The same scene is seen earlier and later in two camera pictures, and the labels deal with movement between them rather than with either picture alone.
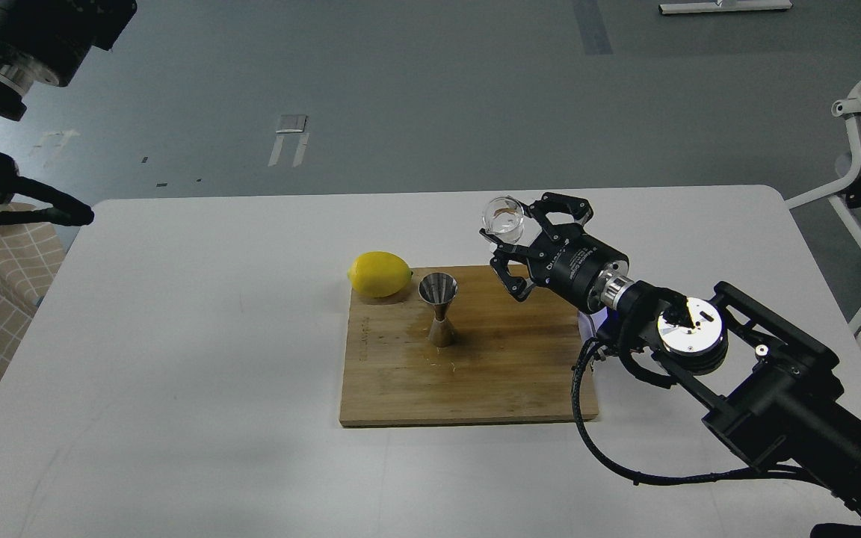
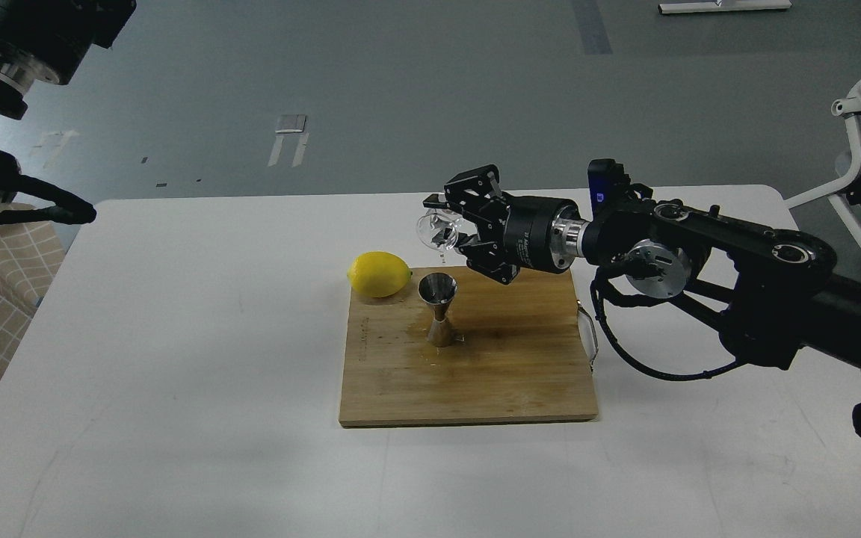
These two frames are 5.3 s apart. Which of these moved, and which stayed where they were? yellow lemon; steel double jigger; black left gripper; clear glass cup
Moved: clear glass cup
Stayed: black left gripper; yellow lemon; steel double jigger
